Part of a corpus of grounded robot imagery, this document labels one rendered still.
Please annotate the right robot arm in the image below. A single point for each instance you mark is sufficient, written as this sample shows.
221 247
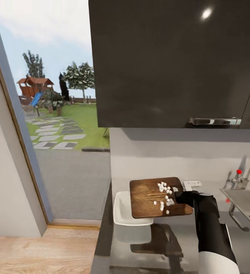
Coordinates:
215 247

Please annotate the bowl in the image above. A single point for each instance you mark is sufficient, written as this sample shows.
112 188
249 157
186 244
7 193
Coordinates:
122 212

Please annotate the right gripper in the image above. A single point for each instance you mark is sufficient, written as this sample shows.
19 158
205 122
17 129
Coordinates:
181 197

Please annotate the fixed window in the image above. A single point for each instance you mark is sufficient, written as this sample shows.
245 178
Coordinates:
47 79

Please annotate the drop in sink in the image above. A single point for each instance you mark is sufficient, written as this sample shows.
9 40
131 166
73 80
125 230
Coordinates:
240 197

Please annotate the cabinet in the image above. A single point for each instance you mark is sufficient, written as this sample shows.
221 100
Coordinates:
171 63

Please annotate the cutting board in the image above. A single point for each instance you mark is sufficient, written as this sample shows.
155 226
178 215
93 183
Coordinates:
145 192

